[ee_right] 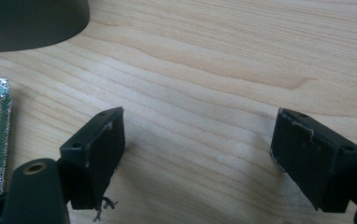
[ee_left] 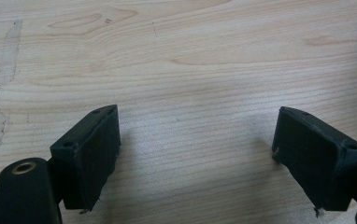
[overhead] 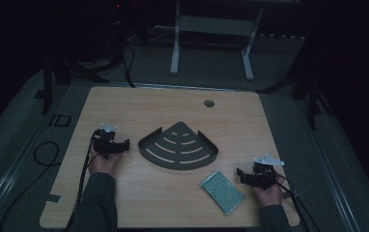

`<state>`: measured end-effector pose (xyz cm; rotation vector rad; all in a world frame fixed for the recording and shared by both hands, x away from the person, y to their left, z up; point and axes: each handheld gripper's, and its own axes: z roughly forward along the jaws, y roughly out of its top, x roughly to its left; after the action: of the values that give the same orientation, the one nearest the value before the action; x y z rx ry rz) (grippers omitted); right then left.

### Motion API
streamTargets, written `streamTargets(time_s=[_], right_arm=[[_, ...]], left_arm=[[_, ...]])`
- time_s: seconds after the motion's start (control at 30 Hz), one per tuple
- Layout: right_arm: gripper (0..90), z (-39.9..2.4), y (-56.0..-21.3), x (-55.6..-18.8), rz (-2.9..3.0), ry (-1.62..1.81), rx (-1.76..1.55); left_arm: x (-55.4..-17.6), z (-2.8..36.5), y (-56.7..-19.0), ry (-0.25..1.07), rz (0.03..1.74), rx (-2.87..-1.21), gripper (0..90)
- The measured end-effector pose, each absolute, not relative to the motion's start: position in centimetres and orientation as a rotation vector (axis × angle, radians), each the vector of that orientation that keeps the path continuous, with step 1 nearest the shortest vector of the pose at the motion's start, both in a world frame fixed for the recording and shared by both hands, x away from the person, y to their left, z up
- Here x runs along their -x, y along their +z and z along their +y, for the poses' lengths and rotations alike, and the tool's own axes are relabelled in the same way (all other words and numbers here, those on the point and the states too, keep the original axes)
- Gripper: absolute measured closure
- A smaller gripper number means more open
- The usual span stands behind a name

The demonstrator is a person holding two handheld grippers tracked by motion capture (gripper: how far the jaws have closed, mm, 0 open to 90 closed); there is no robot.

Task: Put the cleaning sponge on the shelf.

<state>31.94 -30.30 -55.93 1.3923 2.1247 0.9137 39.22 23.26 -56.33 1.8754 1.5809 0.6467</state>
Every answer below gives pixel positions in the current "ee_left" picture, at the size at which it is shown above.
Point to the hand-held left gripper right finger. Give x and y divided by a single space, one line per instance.
313 155

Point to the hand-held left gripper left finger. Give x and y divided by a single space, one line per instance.
88 155

